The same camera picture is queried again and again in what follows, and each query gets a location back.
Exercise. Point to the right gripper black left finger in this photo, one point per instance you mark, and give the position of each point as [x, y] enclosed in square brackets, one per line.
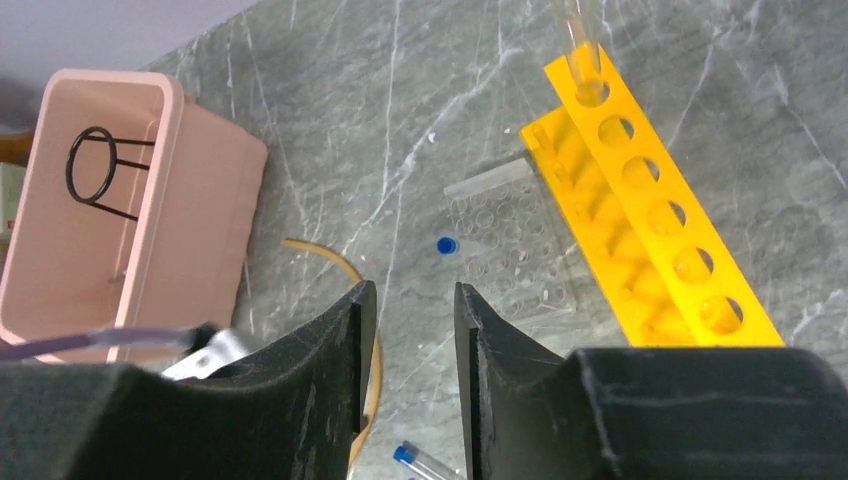
[287, 411]

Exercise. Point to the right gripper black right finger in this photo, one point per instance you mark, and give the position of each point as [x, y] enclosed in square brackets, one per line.
[642, 413]

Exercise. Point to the tan rubber tubing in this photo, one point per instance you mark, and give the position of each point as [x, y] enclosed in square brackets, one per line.
[370, 353]

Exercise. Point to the blue capped test tube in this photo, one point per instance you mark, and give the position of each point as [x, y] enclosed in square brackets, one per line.
[424, 464]

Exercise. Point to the clear plastic well plate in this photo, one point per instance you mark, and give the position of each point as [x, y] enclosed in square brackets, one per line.
[510, 239]

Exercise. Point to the black wire ring tripod stand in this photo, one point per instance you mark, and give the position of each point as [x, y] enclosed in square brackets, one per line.
[93, 162]

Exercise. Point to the yellow test tube rack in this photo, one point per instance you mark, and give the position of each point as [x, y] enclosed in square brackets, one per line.
[662, 266]

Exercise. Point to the small blue cap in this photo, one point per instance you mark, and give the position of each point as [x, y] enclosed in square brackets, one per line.
[447, 245]

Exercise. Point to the pink plastic bin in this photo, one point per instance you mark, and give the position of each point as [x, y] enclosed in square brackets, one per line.
[136, 210]

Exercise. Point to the wooden drying rack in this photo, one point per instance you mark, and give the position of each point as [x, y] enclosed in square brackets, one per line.
[15, 148]

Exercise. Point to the clear glass test tube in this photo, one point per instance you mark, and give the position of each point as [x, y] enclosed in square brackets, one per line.
[577, 28]

